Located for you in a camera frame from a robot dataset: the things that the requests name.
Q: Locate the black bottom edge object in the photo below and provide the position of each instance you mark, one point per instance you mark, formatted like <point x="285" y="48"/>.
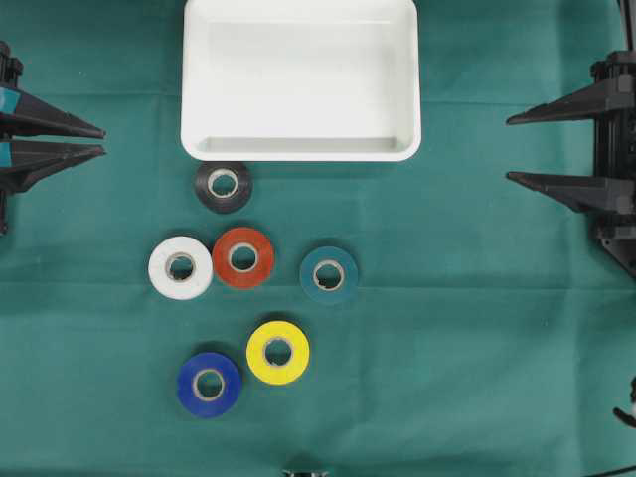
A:
<point x="304" y="473"/>

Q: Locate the yellow tape roll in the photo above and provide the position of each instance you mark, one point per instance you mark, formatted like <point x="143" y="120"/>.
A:
<point x="293" y="337"/>

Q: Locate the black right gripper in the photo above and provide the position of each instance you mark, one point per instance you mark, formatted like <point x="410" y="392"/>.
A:
<point x="610" y="101"/>

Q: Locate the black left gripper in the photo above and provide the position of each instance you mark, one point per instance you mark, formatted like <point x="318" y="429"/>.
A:
<point x="24" y="163"/>

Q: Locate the red tape roll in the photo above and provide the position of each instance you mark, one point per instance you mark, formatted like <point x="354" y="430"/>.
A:
<point x="227" y="244"/>

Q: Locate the blue tape roll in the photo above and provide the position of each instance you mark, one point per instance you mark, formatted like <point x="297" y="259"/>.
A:
<point x="187" y="385"/>

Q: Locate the black tape roll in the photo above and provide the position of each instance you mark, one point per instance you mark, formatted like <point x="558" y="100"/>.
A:
<point x="223" y="203"/>

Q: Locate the white rectangular plastic case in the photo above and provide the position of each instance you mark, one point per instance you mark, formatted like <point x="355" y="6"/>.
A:
<point x="309" y="81"/>

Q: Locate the green table cloth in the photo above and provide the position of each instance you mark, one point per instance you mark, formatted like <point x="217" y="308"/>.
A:
<point x="488" y="336"/>

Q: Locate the white tape roll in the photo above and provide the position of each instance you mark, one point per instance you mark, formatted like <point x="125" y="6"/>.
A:
<point x="162" y="257"/>

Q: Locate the green tape roll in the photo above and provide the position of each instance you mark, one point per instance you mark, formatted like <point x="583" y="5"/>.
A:
<point x="339" y="259"/>

